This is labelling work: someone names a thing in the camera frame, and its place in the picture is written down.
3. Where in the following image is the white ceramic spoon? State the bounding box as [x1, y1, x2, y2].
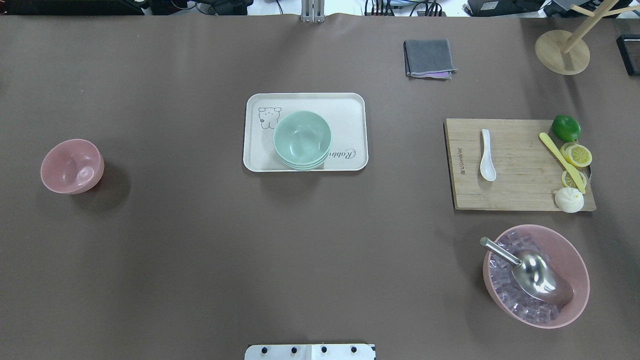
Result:
[479, 129, 498, 182]

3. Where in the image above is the small pink bowl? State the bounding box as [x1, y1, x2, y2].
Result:
[39, 138, 105, 195]

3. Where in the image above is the green bowl stack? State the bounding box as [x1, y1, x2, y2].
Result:
[273, 111, 333, 170]

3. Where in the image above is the large pink bowl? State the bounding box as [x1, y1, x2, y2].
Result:
[482, 224, 591, 330]

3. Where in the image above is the white rabbit tray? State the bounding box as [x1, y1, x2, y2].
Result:
[242, 92, 369, 173]

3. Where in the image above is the grey folded cloth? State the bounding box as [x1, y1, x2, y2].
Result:
[403, 39, 457, 80]

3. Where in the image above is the wooden cutting board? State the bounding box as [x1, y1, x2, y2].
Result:
[443, 118, 597, 212]

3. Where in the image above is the yellow plastic knife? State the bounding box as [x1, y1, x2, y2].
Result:
[538, 132, 586, 194]

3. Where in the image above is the metal ice scoop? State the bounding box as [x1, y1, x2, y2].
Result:
[480, 236, 574, 306]

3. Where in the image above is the lemon slice lower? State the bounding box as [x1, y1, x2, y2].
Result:
[561, 170, 589, 189]

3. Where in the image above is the white steamed bun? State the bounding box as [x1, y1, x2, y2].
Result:
[554, 187, 585, 214]

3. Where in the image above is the green lime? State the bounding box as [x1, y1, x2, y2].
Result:
[551, 115, 582, 142]

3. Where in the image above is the wooden mug tree stand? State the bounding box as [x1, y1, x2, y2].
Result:
[535, 0, 640, 76]

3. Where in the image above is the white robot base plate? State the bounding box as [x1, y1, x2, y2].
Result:
[244, 343, 377, 360]

